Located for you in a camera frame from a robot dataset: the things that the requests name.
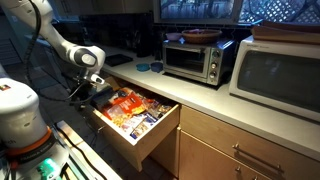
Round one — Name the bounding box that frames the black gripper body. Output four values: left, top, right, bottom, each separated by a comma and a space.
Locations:
74, 77, 116, 112

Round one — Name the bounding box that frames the wooden drawer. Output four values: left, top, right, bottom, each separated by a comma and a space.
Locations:
79, 77, 181, 173
179, 105, 320, 180

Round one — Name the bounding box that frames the closed wooden drawer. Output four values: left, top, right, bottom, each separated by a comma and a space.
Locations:
179, 105, 320, 180

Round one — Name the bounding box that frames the orange snack bag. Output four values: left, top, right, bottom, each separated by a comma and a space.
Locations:
101, 91, 148, 122

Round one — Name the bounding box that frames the black flat tray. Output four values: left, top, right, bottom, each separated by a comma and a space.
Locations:
104, 53, 134, 68

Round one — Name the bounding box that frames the white pink snack packet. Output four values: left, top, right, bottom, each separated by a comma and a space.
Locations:
119, 113, 147, 133

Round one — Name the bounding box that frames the dark floor mat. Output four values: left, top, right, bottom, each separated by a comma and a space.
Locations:
31, 75, 68, 92

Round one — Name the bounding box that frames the light blue small bowl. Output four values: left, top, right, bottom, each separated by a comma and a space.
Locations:
135, 62, 151, 73

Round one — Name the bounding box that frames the blue snack packet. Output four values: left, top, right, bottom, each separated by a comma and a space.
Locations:
129, 113, 160, 141

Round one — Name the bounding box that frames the wooden robot platform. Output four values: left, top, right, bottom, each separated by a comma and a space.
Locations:
54, 119, 123, 180

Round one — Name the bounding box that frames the dark blue small bowl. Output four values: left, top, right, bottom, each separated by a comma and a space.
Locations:
149, 61, 165, 74

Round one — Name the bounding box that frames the black countertop appliance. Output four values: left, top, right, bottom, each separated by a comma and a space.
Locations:
134, 13, 156, 59

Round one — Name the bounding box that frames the small pink bowl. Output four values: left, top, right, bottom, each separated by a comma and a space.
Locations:
165, 31, 183, 42

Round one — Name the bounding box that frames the silver toaster oven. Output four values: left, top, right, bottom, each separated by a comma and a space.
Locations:
162, 38, 236, 87

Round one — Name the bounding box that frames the wooden bowl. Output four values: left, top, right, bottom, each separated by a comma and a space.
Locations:
181, 28, 224, 45

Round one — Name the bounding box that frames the window with lattice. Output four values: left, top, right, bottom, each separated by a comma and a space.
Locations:
152, 0, 320, 26

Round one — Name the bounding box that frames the white toaster oven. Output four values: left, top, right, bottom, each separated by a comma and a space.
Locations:
228, 35, 320, 123

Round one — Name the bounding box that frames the wooden cutting board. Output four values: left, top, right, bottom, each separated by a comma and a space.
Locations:
250, 20, 320, 46

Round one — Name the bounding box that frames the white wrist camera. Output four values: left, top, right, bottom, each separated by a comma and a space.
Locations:
89, 73, 106, 86

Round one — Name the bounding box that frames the black cable on platform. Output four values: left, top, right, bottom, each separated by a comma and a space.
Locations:
53, 123, 108, 180

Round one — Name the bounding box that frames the metal cabinet door handle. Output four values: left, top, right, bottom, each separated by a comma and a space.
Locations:
234, 165, 260, 180

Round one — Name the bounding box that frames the long metal drawer handle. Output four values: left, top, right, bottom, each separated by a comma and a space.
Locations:
231, 142, 285, 175

